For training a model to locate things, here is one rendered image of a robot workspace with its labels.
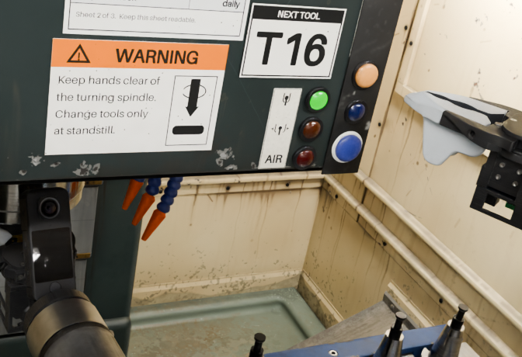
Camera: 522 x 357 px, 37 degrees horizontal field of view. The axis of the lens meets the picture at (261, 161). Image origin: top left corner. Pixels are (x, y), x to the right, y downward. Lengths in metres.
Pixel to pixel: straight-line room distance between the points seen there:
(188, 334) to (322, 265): 0.43
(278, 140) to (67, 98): 0.21
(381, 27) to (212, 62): 0.18
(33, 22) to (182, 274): 1.60
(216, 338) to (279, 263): 0.30
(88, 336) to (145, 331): 1.42
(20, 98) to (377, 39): 0.34
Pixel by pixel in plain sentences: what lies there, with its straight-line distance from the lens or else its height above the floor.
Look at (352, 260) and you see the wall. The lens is 2.13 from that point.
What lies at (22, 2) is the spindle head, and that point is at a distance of 0.64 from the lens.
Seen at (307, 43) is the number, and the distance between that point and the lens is 0.73.
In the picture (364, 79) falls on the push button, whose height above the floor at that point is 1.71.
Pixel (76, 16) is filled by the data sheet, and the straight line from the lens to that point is 0.65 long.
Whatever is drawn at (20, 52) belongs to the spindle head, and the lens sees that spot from 0.65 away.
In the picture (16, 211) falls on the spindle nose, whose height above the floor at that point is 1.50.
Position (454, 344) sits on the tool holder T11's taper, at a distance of 1.20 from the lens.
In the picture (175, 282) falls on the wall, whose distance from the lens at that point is 2.19.
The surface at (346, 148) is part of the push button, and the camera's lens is 0.80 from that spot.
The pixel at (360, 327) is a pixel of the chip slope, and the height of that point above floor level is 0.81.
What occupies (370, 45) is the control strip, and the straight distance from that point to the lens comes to 0.77.
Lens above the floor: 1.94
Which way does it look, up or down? 25 degrees down
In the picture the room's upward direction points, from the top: 12 degrees clockwise
